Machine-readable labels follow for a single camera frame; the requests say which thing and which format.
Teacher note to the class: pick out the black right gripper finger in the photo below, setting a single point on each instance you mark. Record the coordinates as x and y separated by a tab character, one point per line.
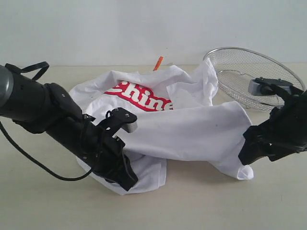
254	148

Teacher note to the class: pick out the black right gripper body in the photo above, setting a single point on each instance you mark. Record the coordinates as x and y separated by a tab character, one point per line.
286	128

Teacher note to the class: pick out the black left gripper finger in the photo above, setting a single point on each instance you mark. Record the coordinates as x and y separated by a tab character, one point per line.
126	176

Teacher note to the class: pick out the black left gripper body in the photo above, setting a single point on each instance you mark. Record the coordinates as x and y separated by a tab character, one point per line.
103	158

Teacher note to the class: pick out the white t-shirt red logo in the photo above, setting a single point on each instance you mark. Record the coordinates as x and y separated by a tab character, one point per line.
176	120

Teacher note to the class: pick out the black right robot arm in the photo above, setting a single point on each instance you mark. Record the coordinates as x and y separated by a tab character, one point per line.
283	134

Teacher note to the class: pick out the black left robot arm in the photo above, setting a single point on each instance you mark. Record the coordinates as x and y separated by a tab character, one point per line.
48	108

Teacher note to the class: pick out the orange garment tag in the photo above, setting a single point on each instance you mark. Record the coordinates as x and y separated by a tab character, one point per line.
158	63

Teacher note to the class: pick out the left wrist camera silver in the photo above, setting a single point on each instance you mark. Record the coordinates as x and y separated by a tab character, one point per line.
119	118

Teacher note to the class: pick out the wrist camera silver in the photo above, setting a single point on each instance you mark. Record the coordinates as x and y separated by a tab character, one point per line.
119	118
263	86

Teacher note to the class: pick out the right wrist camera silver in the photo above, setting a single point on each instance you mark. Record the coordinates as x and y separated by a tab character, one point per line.
263	86

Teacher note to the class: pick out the metal wire mesh basket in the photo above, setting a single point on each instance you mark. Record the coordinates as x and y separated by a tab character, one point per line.
235	67

